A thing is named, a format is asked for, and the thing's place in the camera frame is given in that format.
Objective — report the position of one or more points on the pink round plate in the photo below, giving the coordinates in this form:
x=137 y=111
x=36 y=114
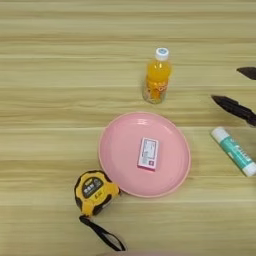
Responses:
x=123 y=150

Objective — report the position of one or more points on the green and white glue stick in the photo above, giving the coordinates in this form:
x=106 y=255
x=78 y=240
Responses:
x=235 y=150

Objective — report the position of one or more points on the small white pink card box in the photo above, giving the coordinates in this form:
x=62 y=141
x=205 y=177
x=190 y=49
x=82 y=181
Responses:
x=148 y=153

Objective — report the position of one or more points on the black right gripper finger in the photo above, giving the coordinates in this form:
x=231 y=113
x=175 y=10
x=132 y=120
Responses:
x=248 y=72
x=235 y=106

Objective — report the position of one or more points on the orange juice bottle white cap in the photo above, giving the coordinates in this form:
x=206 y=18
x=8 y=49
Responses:
x=156 y=80

